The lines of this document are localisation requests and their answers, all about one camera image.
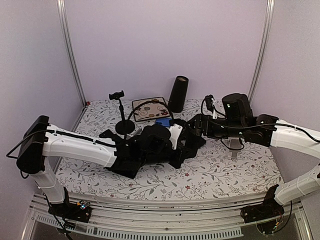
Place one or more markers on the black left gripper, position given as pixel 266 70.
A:
pixel 183 153

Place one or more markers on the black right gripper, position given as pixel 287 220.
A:
pixel 200 119

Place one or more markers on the grey folding stand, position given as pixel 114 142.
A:
pixel 233 147

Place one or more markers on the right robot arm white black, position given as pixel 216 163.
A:
pixel 238 121

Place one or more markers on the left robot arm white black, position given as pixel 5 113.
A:
pixel 120 151

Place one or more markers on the blue phone face down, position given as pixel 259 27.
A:
pixel 166 122

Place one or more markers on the black tall phone holder stand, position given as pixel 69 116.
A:
pixel 120 110

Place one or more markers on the black cylindrical speaker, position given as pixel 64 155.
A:
pixel 178 94

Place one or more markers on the floral square ceramic plate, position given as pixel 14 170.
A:
pixel 150 111

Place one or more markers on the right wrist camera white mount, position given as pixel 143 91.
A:
pixel 210 105

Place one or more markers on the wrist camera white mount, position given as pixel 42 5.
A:
pixel 175 132
pixel 210 105

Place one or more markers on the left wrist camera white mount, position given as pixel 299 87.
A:
pixel 175 132

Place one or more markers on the black clamp phone mount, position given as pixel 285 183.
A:
pixel 126 169

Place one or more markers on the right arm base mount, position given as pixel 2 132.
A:
pixel 269 208

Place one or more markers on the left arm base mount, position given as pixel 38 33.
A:
pixel 80 211

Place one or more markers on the right aluminium frame post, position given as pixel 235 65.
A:
pixel 268 18

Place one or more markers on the aluminium frame post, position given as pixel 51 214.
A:
pixel 268 18
pixel 62 13

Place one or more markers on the left aluminium frame post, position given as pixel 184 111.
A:
pixel 62 13

